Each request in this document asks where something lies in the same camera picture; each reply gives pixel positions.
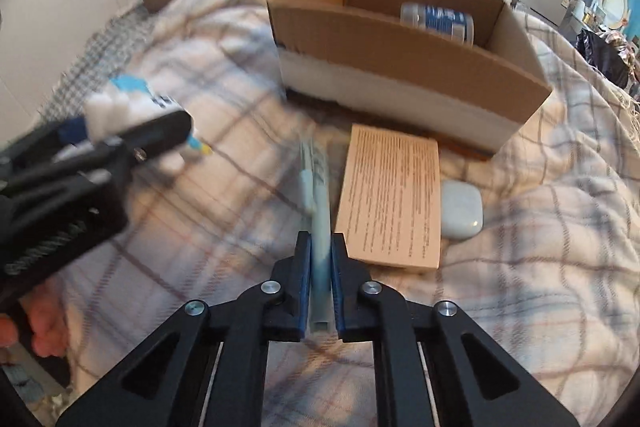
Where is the clear bottle with blue label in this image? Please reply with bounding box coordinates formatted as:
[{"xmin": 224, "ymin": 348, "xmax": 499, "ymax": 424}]
[{"xmin": 400, "ymin": 2, "xmax": 475, "ymax": 44}]

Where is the round white-framed mirror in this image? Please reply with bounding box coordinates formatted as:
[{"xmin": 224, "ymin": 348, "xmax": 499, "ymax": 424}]
[{"xmin": 596, "ymin": 0, "xmax": 629, "ymax": 30}]

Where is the white plaid blanket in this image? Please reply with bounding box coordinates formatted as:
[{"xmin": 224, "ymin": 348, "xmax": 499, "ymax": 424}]
[{"xmin": 30, "ymin": 0, "xmax": 640, "ymax": 427}]

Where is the white and blue packet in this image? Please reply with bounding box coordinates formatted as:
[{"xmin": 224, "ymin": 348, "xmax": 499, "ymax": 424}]
[{"xmin": 84, "ymin": 74, "xmax": 212, "ymax": 170}]

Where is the person's left hand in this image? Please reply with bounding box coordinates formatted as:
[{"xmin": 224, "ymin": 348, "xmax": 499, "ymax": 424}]
[{"xmin": 0, "ymin": 281, "xmax": 68, "ymax": 358}]

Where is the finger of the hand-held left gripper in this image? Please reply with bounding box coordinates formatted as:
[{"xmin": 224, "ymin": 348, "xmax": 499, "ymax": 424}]
[
  {"xmin": 97, "ymin": 111, "xmax": 195, "ymax": 172},
  {"xmin": 0, "ymin": 119, "xmax": 96, "ymax": 188}
]

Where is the white earbud case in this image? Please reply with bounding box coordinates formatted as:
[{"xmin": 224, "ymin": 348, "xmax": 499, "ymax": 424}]
[{"xmin": 439, "ymin": 180, "xmax": 485, "ymax": 240}]

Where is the large cardboard box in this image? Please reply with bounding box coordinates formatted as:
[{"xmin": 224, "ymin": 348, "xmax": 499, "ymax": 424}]
[{"xmin": 266, "ymin": 0, "xmax": 554, "ymax": 158}]

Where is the tan printed paper card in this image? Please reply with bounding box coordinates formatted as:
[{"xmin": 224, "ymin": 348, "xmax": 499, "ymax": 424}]
[{"xmin": 333, "ymin": 123, "xmax": 442, "ymax": 271}]

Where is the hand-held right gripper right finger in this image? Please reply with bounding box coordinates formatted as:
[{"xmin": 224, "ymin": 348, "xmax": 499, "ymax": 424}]
[{"xmin": 331, "ymin": 232, "xmax": 582, "ymax": 427}]

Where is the dark cloth pile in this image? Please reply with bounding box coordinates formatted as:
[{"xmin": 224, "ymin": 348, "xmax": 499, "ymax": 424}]
[{"xmin": 575, "ymin": 28, "xmax": 640, "ymax": 95}]

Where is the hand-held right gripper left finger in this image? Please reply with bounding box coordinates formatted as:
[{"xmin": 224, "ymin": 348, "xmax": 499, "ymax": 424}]
[{"xmin": 55, "ymin": 231, "xmax": 313, "ymax": 427}]

